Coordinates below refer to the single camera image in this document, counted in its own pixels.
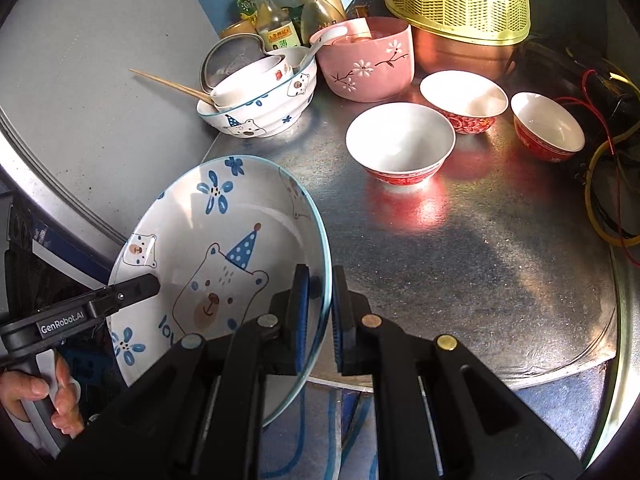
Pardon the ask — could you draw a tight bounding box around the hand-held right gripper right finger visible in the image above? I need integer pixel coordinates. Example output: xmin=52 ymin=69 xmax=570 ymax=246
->
xmin=331 ymin=266 xmax=583 ymax=480

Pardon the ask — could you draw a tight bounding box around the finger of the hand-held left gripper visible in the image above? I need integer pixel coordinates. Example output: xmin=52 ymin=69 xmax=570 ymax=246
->
xmin=92 ymin=274 xmax=162 ymax=318

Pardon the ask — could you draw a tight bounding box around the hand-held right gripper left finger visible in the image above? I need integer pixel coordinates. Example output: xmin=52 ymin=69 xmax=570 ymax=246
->
xmin=55 ymin=263 xmax=313 ymax=480

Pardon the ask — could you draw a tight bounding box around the bear print plate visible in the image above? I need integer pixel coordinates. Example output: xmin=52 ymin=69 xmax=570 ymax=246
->
xmin=106 ymin=155 xmax=333 ymax=428

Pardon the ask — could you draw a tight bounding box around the person's left hand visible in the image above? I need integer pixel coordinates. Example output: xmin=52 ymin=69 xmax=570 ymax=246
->
xmin=0 ymin=355 xmax=86 ymax=438

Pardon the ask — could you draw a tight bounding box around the red patterned bowl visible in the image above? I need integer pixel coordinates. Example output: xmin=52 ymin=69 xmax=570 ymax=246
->
xmin=510 ymin=91 xmax=586 ymax=163
xmin=419 ymin=70 xmax=510 ymax=135
xmin=345 ymin=102 xmax=457 ymax=187

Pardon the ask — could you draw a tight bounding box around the large bear print bowl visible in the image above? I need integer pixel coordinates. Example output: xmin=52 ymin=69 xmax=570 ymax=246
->
xmin=196 ymin=52 xmax=318 ymax=139

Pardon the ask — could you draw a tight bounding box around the wooden chopstick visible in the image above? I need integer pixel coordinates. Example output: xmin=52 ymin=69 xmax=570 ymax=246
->
xmin=129 ymin=69 xmax=216 ymax=106

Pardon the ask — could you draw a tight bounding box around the grey appliance panel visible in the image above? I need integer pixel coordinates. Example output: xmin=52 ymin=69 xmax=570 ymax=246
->
xmin=0 ymin=0 xmax=236 ymax=271

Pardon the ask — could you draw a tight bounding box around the small white bowl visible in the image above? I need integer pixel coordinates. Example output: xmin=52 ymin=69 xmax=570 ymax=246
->
xmin=214 ymin=87 xmax=286 ymax=112
xmin=210 ymin=55 xmax=293 ymax=106

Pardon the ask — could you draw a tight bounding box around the pink flower bowl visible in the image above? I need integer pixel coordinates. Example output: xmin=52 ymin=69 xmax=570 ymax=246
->
xmin=316 ymin=16 xmax=416 ymax=103

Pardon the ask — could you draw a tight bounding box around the metal strainer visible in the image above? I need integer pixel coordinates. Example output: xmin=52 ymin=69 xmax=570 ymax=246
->
xmin=200 ymin=33 xmax=271 ymax=93

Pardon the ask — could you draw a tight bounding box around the white ceramic spoon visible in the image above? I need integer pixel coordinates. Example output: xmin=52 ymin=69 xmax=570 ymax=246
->
xmin=290 ymin=25 xmax=349 ymax=73

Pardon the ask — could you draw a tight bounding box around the yellow label bottle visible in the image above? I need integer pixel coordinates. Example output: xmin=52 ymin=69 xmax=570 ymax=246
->
xmin=245 ymin=0 xmax=301 ymax=52

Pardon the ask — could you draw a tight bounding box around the gold lid jar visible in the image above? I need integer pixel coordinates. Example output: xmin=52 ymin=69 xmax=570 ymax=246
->
xmin=220 ymin=20 xmax=261 ymax=41

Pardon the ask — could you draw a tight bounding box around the copper bowl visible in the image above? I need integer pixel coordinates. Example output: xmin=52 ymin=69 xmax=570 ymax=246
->
xmin=412 ymin=25 xmax=526 ymax=81

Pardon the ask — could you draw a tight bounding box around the yellow plastic basket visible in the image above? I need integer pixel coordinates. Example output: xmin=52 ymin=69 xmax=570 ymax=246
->
xmin=384 ymin=0 xmax=531 ymax=45

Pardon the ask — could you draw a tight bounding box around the yellow cable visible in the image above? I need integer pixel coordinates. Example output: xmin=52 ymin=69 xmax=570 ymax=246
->
xmin=585 ymin=132 xmax=640 ymax=246

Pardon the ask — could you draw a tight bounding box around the red wire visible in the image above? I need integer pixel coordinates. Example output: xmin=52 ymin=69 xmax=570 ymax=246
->
xmin=555 ymin=67 xmax=640 ymax=241

